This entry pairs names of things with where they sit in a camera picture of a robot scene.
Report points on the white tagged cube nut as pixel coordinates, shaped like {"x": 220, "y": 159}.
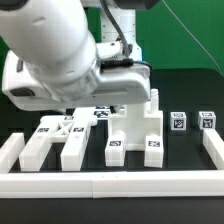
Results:
{"x": 178, "y": 120}
{"x": 206, "y": 120}

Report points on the white chair seat part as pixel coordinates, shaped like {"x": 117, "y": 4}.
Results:
{"x": 138, "y": 126}

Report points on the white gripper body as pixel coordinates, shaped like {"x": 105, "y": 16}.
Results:
{"x": 106, "y": 87}

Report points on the white chair backrest frame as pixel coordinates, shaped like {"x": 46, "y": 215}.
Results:
{"x": 73, "y": 131}

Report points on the white marker tag sheet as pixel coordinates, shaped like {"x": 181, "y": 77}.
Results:
{"x": 104, "y": 112}

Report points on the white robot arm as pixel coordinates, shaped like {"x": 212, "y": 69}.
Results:
{"x": 54, "y": 62}

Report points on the white U-shaped obstacle fence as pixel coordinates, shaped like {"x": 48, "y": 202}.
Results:
{"x": 101, "y": 184}

